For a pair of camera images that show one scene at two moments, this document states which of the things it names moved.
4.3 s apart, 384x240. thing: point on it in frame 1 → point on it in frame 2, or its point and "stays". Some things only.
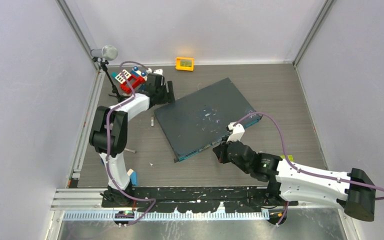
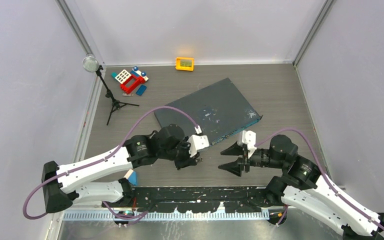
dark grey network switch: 197,120 stays
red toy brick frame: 134,80 stays
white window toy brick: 120,77 stays
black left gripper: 168,97 → 187,160
